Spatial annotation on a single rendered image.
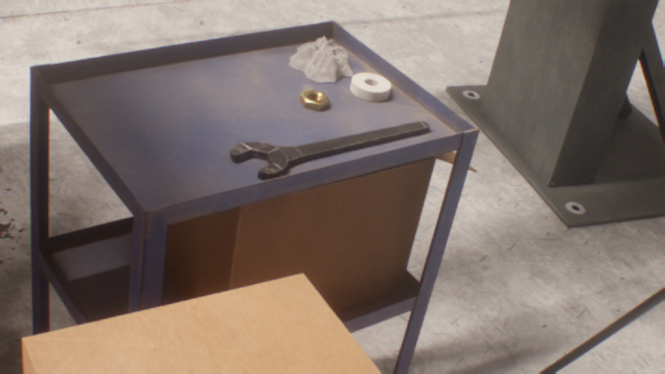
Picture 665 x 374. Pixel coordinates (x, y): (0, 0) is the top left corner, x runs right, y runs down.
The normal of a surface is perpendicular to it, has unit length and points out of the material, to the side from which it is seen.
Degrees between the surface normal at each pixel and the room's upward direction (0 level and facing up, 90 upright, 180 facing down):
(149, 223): 90
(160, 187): 0
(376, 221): 90
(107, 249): 0
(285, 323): 0
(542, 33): 90
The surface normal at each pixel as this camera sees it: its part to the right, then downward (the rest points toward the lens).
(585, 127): 0.37, 0.56
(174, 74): 0.17, -0.82
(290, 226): 0.56, 0.53
